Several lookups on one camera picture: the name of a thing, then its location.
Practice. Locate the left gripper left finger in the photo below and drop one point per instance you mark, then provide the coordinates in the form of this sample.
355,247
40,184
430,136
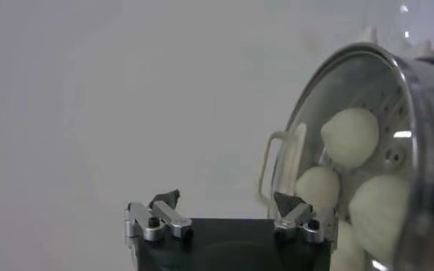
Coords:
176,222

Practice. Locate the white steamed baozi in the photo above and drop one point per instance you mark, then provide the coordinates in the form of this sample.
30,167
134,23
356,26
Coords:
346,252
349,137
318,188
378,217

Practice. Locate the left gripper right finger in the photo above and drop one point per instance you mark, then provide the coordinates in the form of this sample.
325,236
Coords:
294,213

